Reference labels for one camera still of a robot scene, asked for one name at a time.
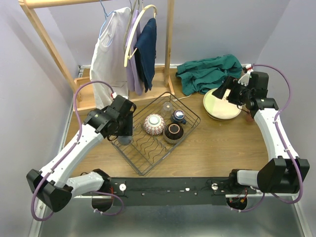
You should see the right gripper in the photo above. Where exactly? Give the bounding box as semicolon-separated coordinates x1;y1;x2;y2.
211;75;252;106

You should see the grey blue mug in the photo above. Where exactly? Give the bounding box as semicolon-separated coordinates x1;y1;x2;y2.
117;136;133;146

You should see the cream round plate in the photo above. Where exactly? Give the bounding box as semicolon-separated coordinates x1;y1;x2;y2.
203;89;241;119

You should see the dark red rimmed plate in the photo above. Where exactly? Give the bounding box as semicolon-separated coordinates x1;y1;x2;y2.
207;112;233;121

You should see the clear glass cup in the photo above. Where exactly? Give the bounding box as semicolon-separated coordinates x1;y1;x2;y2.
160;101;173;119

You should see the dark blue teacup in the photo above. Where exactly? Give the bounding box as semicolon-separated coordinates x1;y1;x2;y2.
170;110;187;124

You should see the dark brown bowl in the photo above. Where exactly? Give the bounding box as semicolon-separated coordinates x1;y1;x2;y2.
163;123;184;145

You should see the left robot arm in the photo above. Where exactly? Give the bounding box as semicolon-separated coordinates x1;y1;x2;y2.
26;95;137;212

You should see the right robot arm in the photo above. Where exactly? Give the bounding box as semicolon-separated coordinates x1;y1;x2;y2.
212;72;310;199

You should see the wooden clothes rack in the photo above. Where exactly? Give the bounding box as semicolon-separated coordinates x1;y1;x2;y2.
18;0;175;117

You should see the green crumpled garment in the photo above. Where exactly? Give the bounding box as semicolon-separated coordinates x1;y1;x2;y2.
176;54;242;96

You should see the red white patterned bowl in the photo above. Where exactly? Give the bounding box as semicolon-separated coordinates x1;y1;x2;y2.
143;114;166;135

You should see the lavender garment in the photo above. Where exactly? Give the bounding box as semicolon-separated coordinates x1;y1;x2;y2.
126;24;143;96

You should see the white tank top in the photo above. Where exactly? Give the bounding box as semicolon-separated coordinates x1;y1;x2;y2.
90;7;131;96

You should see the black base bar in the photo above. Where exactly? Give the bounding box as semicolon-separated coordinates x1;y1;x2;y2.
110;177;256;206

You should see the wooden hanger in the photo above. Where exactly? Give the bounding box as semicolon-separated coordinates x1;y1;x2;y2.
124;4;157;68

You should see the navy blue garment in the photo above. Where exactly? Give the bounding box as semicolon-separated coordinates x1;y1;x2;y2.
134;18;157;93

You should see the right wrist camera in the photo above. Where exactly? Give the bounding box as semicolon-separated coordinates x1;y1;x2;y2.
238;64;253;86

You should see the black wire dish rack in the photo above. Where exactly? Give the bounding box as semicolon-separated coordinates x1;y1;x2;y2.
111;92;200;176

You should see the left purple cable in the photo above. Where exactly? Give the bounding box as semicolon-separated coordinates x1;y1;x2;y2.
30;80;118;221

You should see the purple cable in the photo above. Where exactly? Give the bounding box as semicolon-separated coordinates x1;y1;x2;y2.
237;64;305;213
30;80;118;221

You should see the blue wire hanger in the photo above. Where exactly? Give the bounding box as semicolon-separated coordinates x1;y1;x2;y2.
98;0;116;40

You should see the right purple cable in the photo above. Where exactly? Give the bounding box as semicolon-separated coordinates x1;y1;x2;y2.
237;64;305;213

